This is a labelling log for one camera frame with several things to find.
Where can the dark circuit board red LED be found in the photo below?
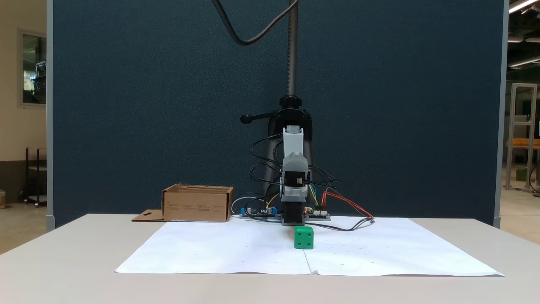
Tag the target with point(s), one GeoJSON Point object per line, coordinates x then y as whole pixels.
{"type": "Point", "coordinates": [317, 215]}

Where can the brown cardboard box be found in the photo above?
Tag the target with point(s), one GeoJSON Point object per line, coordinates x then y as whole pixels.
{"type": "Point", "coordinates": [196, 207]}

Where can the orange table top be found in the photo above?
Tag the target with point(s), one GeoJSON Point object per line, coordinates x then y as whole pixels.
{"type": "Point", "coordinates": [523, 143]}

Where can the dark blue partition panel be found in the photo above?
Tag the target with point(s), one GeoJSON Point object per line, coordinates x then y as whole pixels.
{"type": "Point", "coordinates": [126, 105]}

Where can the green die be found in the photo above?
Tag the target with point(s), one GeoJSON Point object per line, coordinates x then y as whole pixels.
{"type": "Point", "coordinates": [303, 237]}

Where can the ceiling strip light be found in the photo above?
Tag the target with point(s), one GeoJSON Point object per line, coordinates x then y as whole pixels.
{"type": "Point", "coordinates": [521, 5]}

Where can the blue circuit board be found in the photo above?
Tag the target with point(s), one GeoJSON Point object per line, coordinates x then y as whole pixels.
{"type": "Point", "coordinates": [258, 212]}

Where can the white paper sheet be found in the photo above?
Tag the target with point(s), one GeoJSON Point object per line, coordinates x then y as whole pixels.
{"type": "Point", "coordinates": [219, 249]}
{"type": "Point", "coordinates": [388, 249]}

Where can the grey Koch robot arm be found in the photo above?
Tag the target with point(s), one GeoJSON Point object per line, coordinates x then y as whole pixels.
{"type": "Point", "coordinates": [293, 213]}

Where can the aluminium frame rack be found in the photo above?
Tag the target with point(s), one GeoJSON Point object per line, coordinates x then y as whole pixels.
{"type": "Point", "coordinates": [514, 135]}

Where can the black shelf rack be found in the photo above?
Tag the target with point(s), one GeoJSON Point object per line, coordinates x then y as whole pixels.
{"type": "Point", "coordinates": [37, 177]}

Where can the wall window frame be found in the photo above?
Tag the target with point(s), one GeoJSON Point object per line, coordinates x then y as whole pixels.
{"type": "Point", "coordinates": [33, 67]}

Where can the green bin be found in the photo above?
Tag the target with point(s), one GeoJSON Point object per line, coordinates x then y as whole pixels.
{"type": "Point", "coordinates": [521, 174]}

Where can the black camera stand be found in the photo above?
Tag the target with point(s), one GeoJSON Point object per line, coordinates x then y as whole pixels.
{"type": "Point", "coordinates": [292, 63]}

